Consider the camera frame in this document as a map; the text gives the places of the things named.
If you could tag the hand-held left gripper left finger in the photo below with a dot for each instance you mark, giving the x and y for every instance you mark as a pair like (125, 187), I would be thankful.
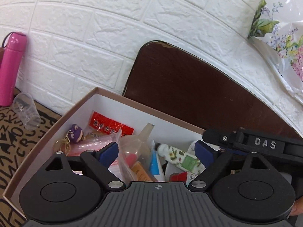
(109, 151)

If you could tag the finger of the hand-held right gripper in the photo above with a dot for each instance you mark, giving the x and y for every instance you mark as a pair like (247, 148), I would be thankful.
(215, 136)

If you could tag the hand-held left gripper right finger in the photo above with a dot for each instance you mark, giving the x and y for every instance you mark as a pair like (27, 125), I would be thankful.
(202, 153)

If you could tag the brown cardboard box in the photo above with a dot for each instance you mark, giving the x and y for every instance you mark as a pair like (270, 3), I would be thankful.
(113, 113)

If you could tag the person's right hand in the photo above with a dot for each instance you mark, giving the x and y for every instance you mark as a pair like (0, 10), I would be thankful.
(298, 207)

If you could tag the floral hand cream tube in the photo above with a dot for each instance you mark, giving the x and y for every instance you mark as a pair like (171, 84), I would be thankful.
(182, 157)

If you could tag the clear zip bag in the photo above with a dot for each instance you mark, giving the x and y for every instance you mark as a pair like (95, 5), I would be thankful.
(125, 167)

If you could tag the red snack packet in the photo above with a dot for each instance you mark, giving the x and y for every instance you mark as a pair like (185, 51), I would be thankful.
(109, 124)

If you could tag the clear plastic funnel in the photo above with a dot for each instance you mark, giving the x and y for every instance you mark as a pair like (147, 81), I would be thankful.
(139, 141)

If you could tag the small red white box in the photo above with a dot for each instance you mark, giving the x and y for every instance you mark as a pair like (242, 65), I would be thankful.
(178, 176)

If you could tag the orange small carton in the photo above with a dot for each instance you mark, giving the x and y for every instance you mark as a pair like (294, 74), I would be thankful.
(141, 171)

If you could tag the dark brown wooden headboard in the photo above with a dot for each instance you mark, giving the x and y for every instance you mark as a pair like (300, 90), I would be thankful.
(201, 92)

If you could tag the blue white tube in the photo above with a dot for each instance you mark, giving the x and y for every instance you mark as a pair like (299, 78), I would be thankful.
(156, 165)

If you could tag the clear plastic cup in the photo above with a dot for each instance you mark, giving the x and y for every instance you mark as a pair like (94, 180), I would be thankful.
(27, 111)

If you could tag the letter-print tan blanket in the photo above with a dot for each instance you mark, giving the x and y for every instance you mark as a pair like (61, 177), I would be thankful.
(16, 141)

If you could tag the floral plastic bag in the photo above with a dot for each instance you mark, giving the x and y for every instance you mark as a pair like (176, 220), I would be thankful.
(281, 40)

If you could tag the pink thermos bottle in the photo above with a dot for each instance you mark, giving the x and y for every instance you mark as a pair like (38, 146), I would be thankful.
(13, 68)

